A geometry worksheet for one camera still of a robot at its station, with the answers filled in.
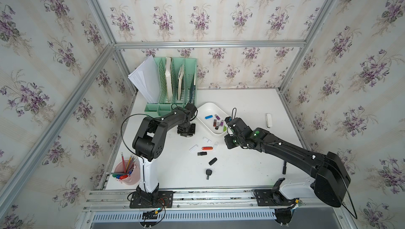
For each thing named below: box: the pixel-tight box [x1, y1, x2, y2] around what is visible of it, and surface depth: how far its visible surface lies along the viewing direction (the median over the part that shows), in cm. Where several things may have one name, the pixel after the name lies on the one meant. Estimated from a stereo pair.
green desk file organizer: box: [144, 56, 198, 117], surface depth 106 cm
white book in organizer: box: [165, 56, 173, 102], surface depth 100 cm
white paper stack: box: [127, 54, 161, 104], surface depth 98 cm
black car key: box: [205, 168, 213, 180], surface depth 80 cm
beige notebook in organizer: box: [177, 64, 185, 101], surface depth 103 cm
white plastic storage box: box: [196, 101, 229, 136], surface depth 106 cm
